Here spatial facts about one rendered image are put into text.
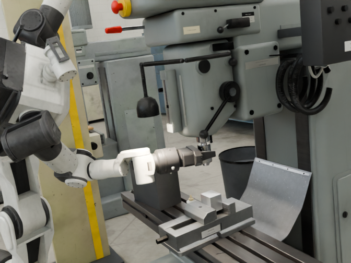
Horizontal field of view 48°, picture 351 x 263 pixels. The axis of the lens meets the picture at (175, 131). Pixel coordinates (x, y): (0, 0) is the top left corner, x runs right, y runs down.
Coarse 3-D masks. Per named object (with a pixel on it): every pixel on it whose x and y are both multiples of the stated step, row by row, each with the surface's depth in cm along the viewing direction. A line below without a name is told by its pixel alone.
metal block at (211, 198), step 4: (208, 192) 145; (212, 192) 145; (216, 192) 144; (204, 196) 143; (208, 196) 142; (212, 196) 141; (216, 196) 142; (220, 196) 143; (204, 200) 143; (208, 200) 141; (212, 200) 141; (216, 200) 142; (220, 200) 143; (204, 204) 144; (208, 204) 142; (212, 204) 141; (216, 204) 142; (220, 204) 143; (216, 208) 142; (220, 208) 143
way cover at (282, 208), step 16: (256, 176) 171; (272, 176) 164; (288, 176) 157; (304, 176) 150; (256, 192) 169; (272, 192) 161; (288, 192) 155; (304, 192) 148; (256, 208) 164; (272, 208) 158; (288, 208) 152; (256, 224) 158; (272, 224) 153; (288, 224) 148
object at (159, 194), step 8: (160, 176) 167; (168, 176) 170; (176, 176) 172; (136, 184) 181; (144, 184) 175; (152, 184) 169; (160, 184) 168; (168, 184) 170; (176, 184) 173; (136, 192) 183; (144, 192) 177; (152, 192) 171; (160, 192) 168; (168, 192) 171; (176, 192) 173; (144, 200) 179; (152, 200) 173; (160, 200) 169; (168, 200) 171; (176, 200) 174; (160, 208) 169
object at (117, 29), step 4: (108, 28) 127; (112, 28) 127; (116, 28) 128; (120, 28) 128; (124, 28) 130; (128, 28) 131; (132, 28) 131; (136, 28) 132; (140, 28) 133; (144, 28) 133; (108, 32) 127; (112, 32) 128; (116, 32) 129; (120, 32) 129
